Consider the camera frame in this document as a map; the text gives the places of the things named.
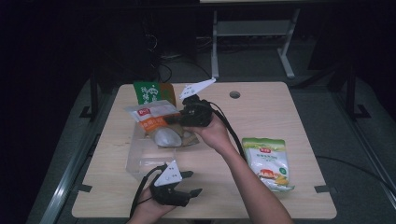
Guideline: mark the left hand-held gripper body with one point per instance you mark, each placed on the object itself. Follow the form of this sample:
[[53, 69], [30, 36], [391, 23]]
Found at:
[[168, 177]]

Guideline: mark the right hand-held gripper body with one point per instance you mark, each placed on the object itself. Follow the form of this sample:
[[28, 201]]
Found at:
[[197, 112]]

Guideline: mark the white orange food packet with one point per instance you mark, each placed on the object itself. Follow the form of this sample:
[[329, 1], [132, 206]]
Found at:
[[155, 119]]

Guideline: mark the clear plastic container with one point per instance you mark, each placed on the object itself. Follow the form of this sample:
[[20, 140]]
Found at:
[[146, 158]]

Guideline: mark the green snack packet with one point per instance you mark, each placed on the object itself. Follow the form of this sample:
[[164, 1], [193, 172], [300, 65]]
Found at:
[[149, 91]]

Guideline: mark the white green food packet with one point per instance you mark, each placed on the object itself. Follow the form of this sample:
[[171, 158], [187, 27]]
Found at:
[[267, 161]]

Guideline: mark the person's right hand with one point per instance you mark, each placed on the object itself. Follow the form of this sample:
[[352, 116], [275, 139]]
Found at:
[[214, 133]]

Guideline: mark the person's left hand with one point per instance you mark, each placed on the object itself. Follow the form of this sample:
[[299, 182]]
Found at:
[[146, 210]]

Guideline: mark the black metal stand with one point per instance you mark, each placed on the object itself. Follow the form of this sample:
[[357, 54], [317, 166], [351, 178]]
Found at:
[[94, 99], [351, 96]]

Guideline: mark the black tape piece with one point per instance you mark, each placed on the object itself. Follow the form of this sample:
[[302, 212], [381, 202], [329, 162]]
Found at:
[[322, 188], [84, 188]]

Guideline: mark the white metal stand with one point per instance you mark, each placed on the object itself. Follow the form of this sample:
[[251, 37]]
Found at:
[[252, 28]]

